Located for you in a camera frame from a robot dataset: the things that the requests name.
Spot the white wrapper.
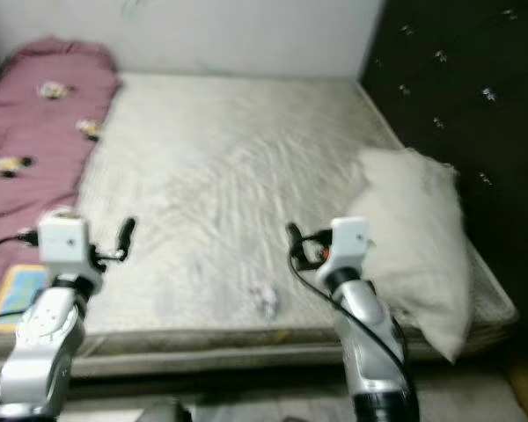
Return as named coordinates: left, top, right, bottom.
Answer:
left=253, top=283, right=282, bottom=319

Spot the colourful picture book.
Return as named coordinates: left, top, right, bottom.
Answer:
left=0, top=266, right=47, bottom=335

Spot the white pillow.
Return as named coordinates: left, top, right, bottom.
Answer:
left=348, top=146, right=474, bottom=363

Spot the pink cartoon print quilt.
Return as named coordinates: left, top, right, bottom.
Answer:
left=0, top=35, right=121, bottom=309

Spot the white quilted mattress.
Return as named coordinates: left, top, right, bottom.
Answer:
left=0, top=70, right=520, bottom=372

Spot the grey left robot leg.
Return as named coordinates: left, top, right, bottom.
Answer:
left=141, top=400, right=194, bottom=422

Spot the black tufted headboard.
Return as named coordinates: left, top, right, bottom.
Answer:
left=359, top=0, right=528, bottom=353

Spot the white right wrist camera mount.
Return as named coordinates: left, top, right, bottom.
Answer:
left=328, top=216, right=372, bottom=275

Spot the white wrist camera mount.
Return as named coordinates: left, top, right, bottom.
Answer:
left=328, top=216, right=372, bottom=275
left=38, top=215, right=96, bottom=275

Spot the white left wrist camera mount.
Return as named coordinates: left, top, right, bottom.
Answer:
left=38, top=215, right=96, bottom=275

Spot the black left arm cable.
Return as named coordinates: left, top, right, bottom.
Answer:
left=0, top=229, right=45, bottom=326

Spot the black bed frame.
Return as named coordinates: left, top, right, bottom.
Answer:
left=0, top=352, right=520, bottom=405

